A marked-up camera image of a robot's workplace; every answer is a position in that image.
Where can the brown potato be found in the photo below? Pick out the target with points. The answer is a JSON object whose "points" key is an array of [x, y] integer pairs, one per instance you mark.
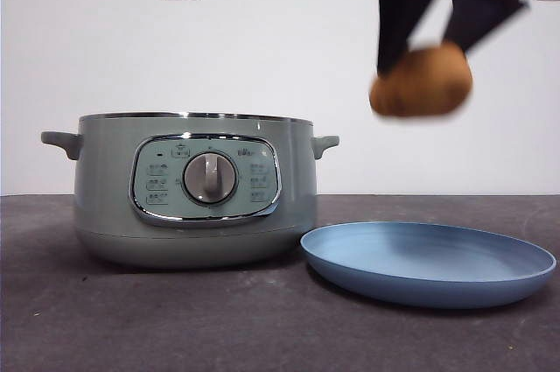
{"points": [[424, 83]]}

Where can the pale green electric steamer pot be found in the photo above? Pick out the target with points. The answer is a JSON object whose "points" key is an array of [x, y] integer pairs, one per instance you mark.
{"points": [[109, 170]]}

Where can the blue round plate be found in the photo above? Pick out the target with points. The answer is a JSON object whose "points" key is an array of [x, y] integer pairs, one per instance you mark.
{"points": [[420, 258]]}

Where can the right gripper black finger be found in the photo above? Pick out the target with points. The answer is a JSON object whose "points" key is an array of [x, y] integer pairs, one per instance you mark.
{"points": [[481, 4], [402, 0]]}

